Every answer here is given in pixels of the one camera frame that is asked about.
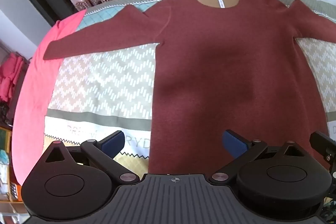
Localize cluttered wooden shelf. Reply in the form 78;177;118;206
0;123;28;216

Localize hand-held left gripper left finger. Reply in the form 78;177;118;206
43;130;141;185

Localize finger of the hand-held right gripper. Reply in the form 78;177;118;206
309;131;336;180

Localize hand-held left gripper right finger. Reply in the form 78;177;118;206
210;130;303;186

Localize hanging red clothes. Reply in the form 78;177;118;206
0;52;30;105

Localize pink bed sheet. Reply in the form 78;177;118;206
12;9;88;185

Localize maroon long-sleeved sweater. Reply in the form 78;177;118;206
43;0;336;174

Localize zigzag patterned quilt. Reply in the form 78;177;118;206
42;0;336;180

